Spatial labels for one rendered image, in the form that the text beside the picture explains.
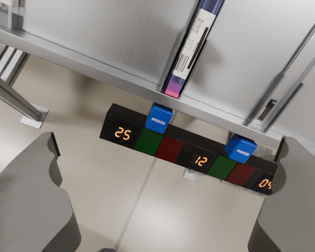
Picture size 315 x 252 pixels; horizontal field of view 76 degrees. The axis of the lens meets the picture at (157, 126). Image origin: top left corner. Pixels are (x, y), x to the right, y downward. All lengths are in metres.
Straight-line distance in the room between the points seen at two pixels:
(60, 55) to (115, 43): 0.05
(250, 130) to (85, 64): 0.18
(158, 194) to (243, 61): 0.79
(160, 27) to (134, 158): 0.76
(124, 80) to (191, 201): 0.85
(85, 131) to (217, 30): 0.80
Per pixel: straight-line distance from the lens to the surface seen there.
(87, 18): 0.23
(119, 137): 0.27
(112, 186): 0.92
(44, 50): 0.22
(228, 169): 0.31
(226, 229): 1.10
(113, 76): 0.20
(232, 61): 0.23
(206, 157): 0.29
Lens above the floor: 0.92
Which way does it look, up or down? 72 degrees down
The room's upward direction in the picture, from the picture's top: 47 degrees clockwise
